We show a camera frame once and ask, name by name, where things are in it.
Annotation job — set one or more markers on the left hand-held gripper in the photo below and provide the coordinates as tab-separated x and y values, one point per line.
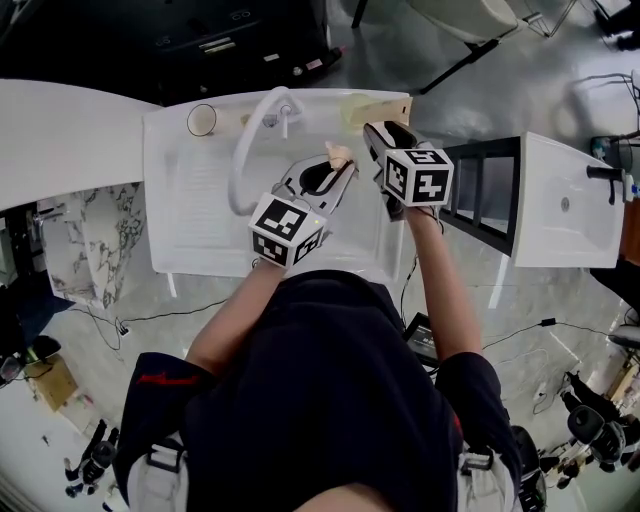
280	220

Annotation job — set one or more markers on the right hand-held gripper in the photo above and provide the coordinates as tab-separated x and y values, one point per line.
420	180

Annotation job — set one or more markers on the translucent yellowish cup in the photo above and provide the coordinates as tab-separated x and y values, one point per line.
348	106

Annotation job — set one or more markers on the white cup with dark rim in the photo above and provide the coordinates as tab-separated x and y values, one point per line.
202	122

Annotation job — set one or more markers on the person's left forearm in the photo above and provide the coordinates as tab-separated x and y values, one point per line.
225	325

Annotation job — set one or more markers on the person's right forearm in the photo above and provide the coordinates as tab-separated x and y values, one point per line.
445	290

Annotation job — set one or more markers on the small grey sticker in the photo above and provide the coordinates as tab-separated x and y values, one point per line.
270	120

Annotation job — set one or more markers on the white arched faucet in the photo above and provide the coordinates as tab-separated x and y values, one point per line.
234	170

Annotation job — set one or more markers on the large white sink basin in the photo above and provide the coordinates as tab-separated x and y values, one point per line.
200	210

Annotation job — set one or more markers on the grey chair with black legs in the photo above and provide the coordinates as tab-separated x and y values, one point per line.
465	15

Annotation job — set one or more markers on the small white sink basin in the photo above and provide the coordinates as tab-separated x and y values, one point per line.
550	230

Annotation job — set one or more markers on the black faucet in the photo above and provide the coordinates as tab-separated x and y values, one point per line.
602	173

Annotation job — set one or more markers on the black printer cabinet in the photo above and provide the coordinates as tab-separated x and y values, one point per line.
150	45

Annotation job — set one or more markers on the marble pattern cabinet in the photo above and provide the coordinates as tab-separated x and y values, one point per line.
105	235

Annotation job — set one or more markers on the person's black t-shirt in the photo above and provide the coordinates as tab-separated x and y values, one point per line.
320	400

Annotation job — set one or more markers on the white power strip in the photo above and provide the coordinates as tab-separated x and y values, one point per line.
124	330

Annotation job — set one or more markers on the brown wooden table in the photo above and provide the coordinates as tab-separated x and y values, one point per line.
631	235

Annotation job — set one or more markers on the brown cardboard box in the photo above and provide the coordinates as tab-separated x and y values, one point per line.
52	385

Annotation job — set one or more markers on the person's light trousers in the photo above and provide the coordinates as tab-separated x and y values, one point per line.
150	490

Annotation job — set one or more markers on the black sink frame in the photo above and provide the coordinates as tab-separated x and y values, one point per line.
480	145

